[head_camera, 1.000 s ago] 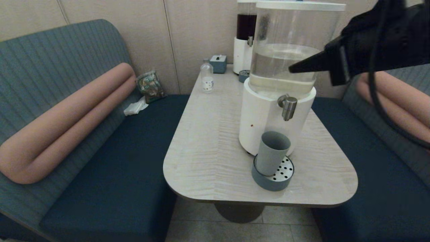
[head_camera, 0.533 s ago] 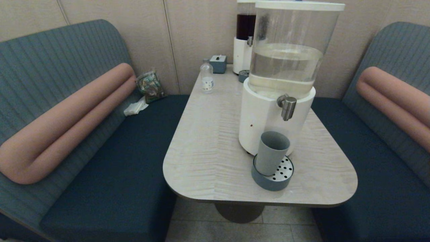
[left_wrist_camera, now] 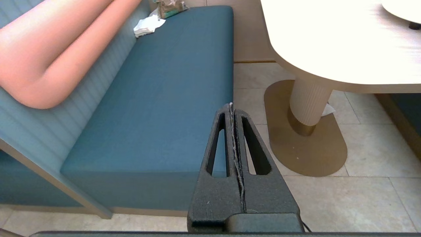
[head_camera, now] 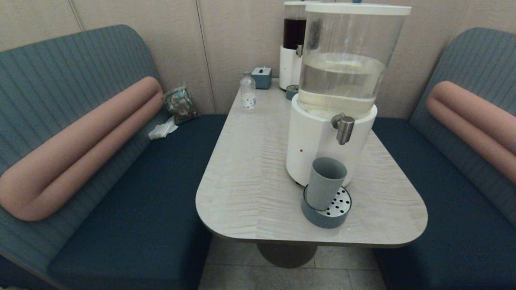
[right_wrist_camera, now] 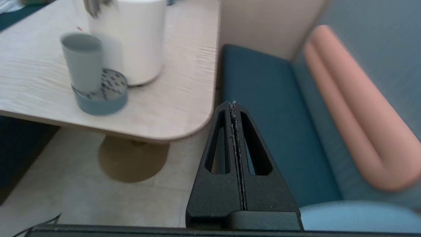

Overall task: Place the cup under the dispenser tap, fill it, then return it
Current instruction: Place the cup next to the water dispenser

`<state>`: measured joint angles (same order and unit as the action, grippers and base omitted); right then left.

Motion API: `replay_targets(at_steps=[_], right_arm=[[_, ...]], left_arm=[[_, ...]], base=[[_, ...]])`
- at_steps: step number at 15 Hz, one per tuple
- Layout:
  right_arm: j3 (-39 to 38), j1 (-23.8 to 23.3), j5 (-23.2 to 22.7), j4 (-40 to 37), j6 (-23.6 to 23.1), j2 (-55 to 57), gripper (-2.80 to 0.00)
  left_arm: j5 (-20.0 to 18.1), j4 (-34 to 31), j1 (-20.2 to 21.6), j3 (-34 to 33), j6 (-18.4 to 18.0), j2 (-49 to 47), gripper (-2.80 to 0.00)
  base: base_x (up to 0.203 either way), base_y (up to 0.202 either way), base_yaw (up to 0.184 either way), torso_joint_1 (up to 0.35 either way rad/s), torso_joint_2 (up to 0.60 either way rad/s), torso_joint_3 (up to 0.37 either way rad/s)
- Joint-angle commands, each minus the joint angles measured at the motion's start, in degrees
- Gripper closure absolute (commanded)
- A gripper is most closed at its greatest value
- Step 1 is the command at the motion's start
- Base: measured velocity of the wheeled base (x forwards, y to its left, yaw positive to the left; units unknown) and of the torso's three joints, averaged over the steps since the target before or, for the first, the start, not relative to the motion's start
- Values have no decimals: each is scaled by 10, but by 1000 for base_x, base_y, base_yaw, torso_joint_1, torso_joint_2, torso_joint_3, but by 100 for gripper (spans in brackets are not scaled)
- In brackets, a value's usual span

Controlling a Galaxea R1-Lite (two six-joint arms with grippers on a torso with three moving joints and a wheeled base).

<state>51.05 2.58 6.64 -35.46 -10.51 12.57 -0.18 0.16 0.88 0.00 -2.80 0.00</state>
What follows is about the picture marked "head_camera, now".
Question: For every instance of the grey-blue plastic cup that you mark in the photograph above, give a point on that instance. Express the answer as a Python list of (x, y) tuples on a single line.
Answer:
[(322, 185)]

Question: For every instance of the clear water drink dispenser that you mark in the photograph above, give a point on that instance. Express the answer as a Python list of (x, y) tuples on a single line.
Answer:
[(334, 100)]

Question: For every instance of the silver dispenser tap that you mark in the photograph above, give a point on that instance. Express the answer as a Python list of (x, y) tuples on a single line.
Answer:
[(344, 127), (299, 50)]

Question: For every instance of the dark juice drink dispenser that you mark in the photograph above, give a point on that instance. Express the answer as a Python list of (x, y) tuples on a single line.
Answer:
[(291, 48)]

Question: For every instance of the light wood table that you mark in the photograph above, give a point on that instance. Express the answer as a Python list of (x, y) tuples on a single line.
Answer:
[(250, 181)]

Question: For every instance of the small clear plastic bottle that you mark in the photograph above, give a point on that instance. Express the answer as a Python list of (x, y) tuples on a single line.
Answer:
[(247, 94)]

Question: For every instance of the round blue drip tray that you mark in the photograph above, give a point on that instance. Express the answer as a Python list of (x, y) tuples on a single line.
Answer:
[(336, 213), (291, 92)]

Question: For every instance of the blue tissue box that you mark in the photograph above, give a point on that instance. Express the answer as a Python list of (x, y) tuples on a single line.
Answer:
[(262, 77)]

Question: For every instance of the crumpled snack bag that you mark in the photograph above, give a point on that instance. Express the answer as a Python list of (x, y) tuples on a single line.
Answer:
[(180, 105)]

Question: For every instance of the white crumpled tissue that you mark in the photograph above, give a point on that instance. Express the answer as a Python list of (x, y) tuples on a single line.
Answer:
[(162, 130)]

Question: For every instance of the blue upholstered booth bench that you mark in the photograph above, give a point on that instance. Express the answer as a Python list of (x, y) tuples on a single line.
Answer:
[(451, 193), (113, 193)]

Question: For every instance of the pink bolster cushion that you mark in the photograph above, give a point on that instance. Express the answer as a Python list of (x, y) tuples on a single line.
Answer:
[(471, 117), (72, 157)]

